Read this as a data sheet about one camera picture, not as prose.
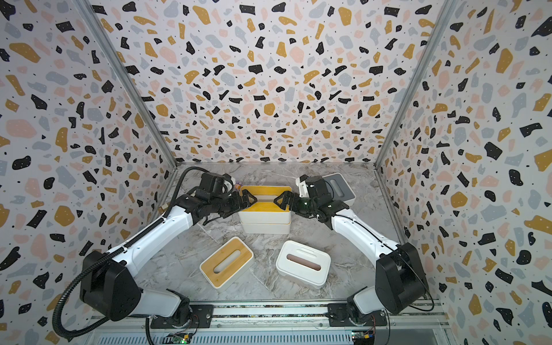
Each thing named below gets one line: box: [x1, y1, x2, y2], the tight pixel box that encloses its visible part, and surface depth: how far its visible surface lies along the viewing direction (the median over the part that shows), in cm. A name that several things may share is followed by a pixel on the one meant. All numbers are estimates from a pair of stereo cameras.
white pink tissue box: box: [276, 240, 332, 289], surface depth 80 cm
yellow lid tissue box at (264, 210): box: [238, 185, 292, 225], surface depth 84 cm
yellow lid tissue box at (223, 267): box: [199, 236, 255, 292], surface depth 83 cm
